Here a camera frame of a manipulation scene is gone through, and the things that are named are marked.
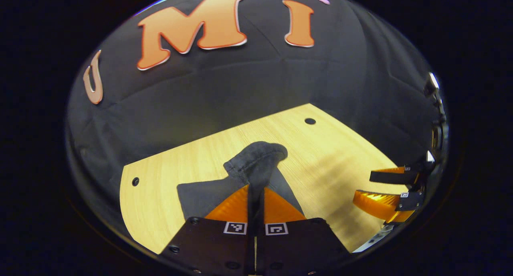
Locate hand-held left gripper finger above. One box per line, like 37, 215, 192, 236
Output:
256, 187, 353, 274
160, 185, 256, 274

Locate dark grey jeans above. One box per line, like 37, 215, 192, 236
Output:
177, 141, 305, 220

